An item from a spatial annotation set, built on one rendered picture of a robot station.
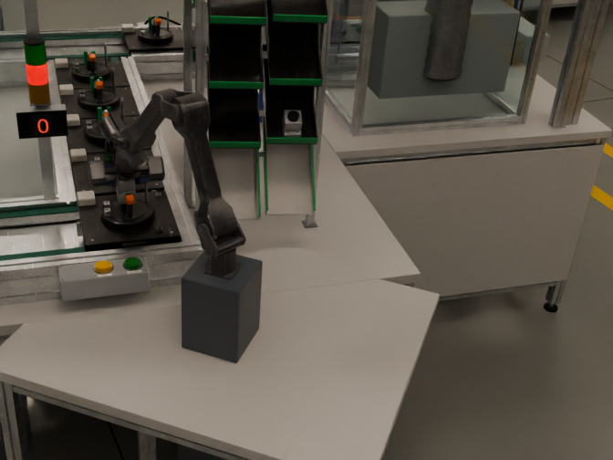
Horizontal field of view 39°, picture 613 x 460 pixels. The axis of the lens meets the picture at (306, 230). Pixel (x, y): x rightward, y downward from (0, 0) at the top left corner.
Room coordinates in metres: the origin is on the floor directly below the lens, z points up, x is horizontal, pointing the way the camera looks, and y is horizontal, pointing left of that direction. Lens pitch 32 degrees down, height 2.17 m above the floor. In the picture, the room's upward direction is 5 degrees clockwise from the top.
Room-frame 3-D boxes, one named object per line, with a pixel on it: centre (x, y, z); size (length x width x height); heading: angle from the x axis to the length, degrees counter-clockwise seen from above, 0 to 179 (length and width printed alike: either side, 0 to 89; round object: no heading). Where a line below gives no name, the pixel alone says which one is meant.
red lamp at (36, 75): (1.97, 0.69, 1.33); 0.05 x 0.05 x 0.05
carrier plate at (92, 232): (1.92, 0.47, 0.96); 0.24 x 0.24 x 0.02; 20
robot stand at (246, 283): (1.59, 0.18, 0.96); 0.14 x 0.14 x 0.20; 74
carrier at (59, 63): (2.85, 0.81, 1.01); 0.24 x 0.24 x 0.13; 20
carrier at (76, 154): (2.16, 0.56, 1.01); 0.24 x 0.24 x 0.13; 20
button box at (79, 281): (1.69, 0.48, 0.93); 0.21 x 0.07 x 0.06; 110
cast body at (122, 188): (1.93, 0.48, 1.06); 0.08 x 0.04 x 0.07; 20
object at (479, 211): (3.12, -0.48, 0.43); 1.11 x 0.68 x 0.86; 110
